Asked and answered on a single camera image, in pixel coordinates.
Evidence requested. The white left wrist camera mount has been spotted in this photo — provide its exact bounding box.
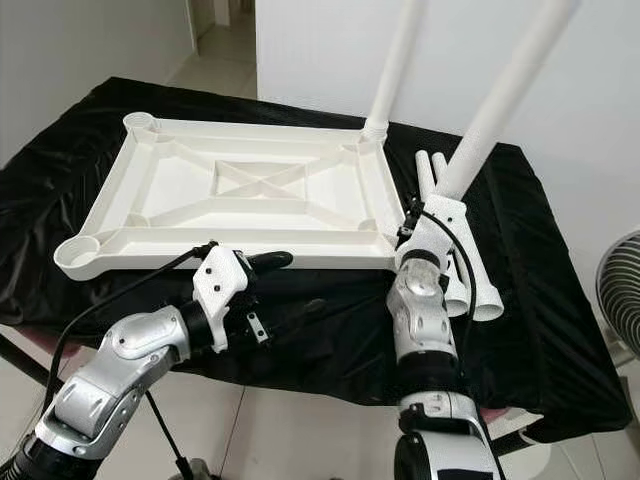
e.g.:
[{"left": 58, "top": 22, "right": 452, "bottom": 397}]
[{"left": 192, "top": 245, "right": 256, "bottom": 353}]

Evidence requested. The white standing fan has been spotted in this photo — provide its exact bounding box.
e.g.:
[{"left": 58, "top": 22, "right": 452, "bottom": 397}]
[{"left": 596, "top": 228, "right": 640, "bottom": 401}]

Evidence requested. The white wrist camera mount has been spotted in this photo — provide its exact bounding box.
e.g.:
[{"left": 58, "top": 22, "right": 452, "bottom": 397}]
[
  {"left": 192, "top": 245, "right": 256, "bottom": 353},
  {"left": 410, "top": 195, "right": 469, "bottom": 266}
]

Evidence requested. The black tablecloth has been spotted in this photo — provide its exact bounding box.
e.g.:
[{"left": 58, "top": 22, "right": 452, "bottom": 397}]
[{"left": 0, "top": 78, "right": 633, "bottom": 441}]

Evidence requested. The white plastic table top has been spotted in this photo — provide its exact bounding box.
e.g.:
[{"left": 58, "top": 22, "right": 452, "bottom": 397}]
[{"left": 57, "top": 112, "right": 406, "bottom": 281}]

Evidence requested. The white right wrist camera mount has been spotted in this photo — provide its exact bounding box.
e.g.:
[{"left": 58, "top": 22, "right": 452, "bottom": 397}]
[{"left": 410, "top": 195, "right": 469, "bottom": 266}]

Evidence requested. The grey robot left foot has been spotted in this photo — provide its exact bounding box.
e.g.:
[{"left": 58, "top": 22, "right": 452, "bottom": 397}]
[{"left": 175, "top": 455, "right": 211, "bottom": 480}]

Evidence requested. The red plastic stool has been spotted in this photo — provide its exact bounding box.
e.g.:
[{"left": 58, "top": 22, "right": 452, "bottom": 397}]
[{"left": 5, "top": 335, "right": 51, "bottom": 361}]

